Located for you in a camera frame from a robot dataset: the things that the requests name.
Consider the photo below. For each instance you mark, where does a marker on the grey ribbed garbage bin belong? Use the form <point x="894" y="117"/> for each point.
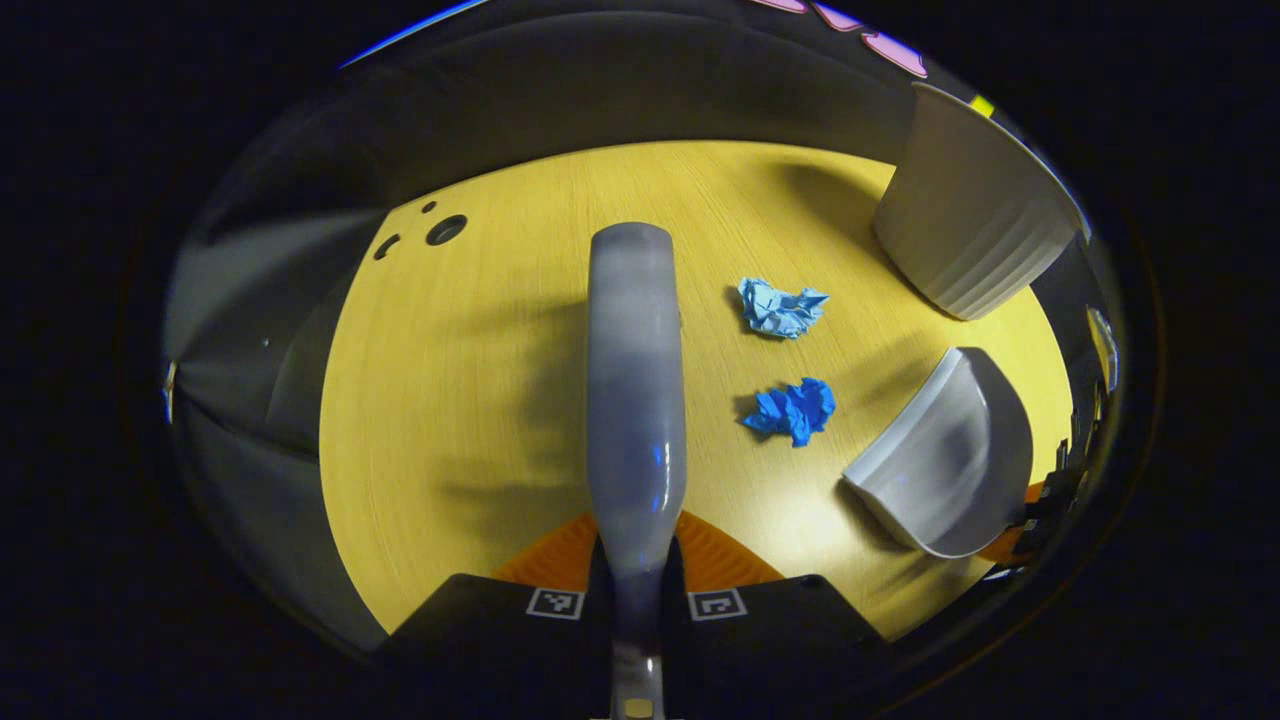
<point x="970" y="220"/>

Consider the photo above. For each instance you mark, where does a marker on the dark blue paper ball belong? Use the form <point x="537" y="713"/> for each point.
<point x="795" y="408"/>

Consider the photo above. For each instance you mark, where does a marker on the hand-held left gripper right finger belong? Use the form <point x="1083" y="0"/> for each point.
<point x="780" y="630"/>

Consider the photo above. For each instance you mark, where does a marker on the small grey broom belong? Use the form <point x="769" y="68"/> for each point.
<point x="635" y="400"/>

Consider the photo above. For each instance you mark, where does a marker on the light blue paper ball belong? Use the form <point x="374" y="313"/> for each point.
<point x="780" y="310"/>

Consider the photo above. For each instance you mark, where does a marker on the grey dustpan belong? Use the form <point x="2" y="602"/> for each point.
<point x="950" y="460"/>

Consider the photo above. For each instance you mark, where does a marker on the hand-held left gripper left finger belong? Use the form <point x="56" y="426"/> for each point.
<point x="480" y="625"/>

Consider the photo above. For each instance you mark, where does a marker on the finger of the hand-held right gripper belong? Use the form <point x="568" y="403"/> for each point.
<point x="1050" y="495"/>

